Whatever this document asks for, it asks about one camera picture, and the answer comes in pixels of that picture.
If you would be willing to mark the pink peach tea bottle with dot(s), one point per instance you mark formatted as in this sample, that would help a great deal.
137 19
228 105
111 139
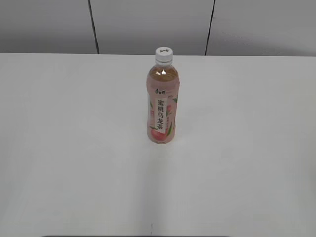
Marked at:
162 88

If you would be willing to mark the white bottle cap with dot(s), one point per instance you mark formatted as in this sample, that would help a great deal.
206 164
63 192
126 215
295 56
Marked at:
164 56

